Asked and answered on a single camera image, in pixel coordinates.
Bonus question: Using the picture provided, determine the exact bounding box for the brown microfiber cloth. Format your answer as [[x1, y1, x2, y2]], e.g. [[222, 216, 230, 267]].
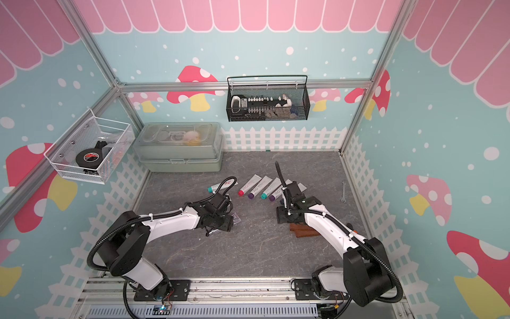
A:
[[290, 223, 320, 238]]

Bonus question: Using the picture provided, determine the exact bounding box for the purple cap toothpaste tube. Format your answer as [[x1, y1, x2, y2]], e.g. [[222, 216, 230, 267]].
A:
[[248, 176, 272, 199], [268, 185, 283, 202]]

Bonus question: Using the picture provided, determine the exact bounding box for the teal cap toothpaste tube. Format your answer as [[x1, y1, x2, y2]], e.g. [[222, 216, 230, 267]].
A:
[[208, 179, 239, 193], [261, 178, 281, 199]]

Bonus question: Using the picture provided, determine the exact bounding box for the purple cap toothpaste tube top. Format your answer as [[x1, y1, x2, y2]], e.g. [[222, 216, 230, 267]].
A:
[[248, 176, 272, 199]]

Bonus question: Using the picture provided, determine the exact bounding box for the red cap toothpaste tube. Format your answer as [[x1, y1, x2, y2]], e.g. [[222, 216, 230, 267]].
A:
[[238, 174, 262, 197]]

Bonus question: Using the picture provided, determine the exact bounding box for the silver foil toothpaste tube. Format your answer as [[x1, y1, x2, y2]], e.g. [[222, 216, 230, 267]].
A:
[[232, 213, 241, 225]]

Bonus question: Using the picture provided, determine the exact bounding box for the dark cap toothpaste tube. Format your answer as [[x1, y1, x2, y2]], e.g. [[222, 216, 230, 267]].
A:
[[297, 183, 307, 192]]

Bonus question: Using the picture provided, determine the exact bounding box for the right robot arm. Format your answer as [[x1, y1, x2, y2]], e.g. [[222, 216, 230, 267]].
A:
[[275, 162, 404, 307]]

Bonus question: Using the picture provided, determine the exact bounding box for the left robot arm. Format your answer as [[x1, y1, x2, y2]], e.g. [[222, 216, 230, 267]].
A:
[[86, 176, 237, 301]]

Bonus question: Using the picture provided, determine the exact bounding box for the silver wrench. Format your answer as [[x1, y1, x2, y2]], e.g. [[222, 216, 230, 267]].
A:
[[341, 181, 347, 203]]

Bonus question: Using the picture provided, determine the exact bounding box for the green plastic storage box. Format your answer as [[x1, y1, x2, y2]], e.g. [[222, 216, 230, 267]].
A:
[[133, 122, 224, 173]]

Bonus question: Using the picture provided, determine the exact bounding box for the black power strip in basket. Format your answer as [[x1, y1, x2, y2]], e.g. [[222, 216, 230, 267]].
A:
[[227, 96, 293, 118]]

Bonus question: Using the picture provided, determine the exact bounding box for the black tape roll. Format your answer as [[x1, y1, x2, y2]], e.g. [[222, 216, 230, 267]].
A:
[[75, 148, 104, 170]]

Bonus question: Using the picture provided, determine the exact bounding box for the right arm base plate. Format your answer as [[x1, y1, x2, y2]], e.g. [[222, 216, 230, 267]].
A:
[[290, 279, 346, 302]]

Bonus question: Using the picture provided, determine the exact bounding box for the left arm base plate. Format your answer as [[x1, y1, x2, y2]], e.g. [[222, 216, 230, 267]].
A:
[[134, 279, 191, 302]]

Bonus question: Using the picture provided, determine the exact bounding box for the black wire mesh basket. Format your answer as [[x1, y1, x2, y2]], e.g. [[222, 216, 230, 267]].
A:
[[226, 75, 310, 122]]

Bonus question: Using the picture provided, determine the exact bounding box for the white wire basket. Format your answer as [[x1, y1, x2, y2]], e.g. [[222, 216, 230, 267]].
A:
[[44, 110, 135, 185]]

